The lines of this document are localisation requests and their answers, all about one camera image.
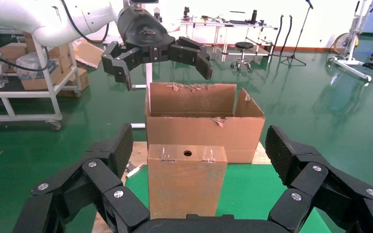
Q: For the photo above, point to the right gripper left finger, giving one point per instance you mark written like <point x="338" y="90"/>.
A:
<point x="77" y="186"/>

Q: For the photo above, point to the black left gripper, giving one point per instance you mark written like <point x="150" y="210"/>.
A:
<point x="144" y="32"/>

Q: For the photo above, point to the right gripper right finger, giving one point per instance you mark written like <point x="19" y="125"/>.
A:
<point x="318" y="186"/>

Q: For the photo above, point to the small brown cardboard box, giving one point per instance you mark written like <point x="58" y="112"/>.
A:
<point x="186" y="186"/>

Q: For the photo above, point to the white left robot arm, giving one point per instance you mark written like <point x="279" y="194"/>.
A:
<point x="45" y="19"/>

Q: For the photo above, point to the flat cardboard sheet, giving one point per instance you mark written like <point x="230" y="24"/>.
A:
<point x="88" y="54"/>

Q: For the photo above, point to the large open cardboard carton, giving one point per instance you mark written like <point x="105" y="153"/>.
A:
<point x="202" y="135"/>

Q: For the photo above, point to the small black device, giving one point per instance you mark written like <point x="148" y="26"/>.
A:
<point x="186" y="12"/>

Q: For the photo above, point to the silver metal clip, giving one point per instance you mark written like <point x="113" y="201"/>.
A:
<point x="135" y="170"/>

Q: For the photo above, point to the white folding table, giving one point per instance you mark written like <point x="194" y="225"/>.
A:
<point x="222" y="25"/>

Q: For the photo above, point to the black round stool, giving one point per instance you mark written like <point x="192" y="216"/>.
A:
<point x="244" y="45"/>

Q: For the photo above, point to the black flat keyboard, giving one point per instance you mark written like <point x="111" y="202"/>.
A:
<point x="239" y="22"/>

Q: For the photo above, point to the white wheeled cart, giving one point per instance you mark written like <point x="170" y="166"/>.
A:
<point x="53" y="96"/>

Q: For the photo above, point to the black bottle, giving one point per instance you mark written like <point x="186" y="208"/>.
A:
<point x="254" y="16"/>

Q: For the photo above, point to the clear plastic bag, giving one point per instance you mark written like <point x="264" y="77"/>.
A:
<point x="28" y="62"/>

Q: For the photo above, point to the black tripod stand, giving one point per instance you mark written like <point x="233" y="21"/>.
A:
<point x="292" y="57"/>

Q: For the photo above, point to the black gooseneck stand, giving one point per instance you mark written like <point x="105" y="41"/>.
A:
<point x="281" y="19"/>
<point x="291" y="19"/>

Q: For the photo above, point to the white metal stand frame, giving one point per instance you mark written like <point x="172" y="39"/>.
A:
<point x="149" y="75"/>

